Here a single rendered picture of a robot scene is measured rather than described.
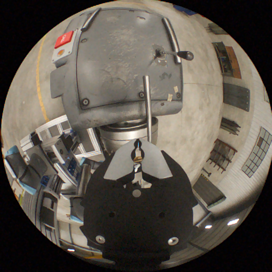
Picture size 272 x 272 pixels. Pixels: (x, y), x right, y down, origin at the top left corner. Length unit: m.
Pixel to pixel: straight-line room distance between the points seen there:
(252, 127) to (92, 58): 7.03
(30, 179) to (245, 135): 7.54
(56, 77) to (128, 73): 0.21
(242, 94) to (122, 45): 5.96
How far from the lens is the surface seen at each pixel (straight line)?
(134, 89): 0.24
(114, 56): 0.26
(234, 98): 6.11
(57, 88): 0.28
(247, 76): 6.70
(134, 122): 0.33
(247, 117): 6.73
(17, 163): 0.53
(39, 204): 0.80
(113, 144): 0.33
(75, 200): 0.47
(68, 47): 0.33
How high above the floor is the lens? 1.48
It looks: 58 degrees down
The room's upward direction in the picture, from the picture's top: 141 degrees clockwise
